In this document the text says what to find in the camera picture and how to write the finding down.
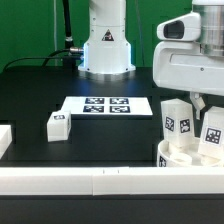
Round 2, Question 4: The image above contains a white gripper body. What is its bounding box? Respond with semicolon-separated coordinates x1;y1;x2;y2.
153;11;224;96

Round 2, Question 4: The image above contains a round white stool seat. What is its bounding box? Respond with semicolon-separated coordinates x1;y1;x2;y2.
156;138;223;168

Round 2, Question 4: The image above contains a white barrier wall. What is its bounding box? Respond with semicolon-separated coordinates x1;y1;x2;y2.
0;167;224;196
0;125;12;159

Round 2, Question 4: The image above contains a white left barrier wall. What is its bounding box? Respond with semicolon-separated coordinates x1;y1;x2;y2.
0;125;12;159

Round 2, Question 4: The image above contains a black vertical cable post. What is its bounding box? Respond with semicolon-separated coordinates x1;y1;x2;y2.
62;0;74;69

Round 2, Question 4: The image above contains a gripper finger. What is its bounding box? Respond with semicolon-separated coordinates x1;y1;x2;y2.
190;92;205;119

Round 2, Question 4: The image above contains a white marker base plate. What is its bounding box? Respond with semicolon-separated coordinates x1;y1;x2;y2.
62;96;152;116

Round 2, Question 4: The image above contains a white front barrier wall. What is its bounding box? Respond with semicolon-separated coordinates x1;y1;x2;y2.
0;167;224;196

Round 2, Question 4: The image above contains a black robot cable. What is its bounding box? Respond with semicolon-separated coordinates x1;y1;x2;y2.
1;49;84;73

